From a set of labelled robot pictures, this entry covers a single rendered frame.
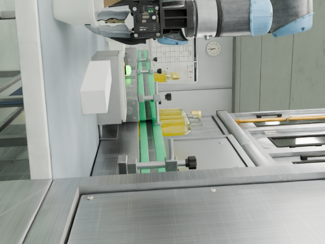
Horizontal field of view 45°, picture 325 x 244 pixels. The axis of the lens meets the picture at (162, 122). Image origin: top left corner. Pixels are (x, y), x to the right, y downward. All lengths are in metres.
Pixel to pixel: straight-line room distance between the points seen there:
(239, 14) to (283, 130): 1.37
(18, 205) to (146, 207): 0.18
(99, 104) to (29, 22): 0.39
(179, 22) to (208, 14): 0.06
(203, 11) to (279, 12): 0.49
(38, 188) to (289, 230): 0.36
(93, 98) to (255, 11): 0.43
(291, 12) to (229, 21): 0.46
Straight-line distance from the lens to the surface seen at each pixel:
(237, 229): 0.51
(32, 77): 0.63
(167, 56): 7.46
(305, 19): 1.23
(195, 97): 7.68
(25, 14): 0.64
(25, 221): 0.54
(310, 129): 2.15
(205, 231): 0.50
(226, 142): 1.79
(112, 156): 1.16
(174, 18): 0.75
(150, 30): 0.74
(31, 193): 0.61
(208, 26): 0.77
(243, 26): 0.78
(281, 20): 1.22
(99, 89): 0.97
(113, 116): 1.27
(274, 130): 2.07
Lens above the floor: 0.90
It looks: 3 degrees up
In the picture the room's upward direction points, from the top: 87 degrees clockwise
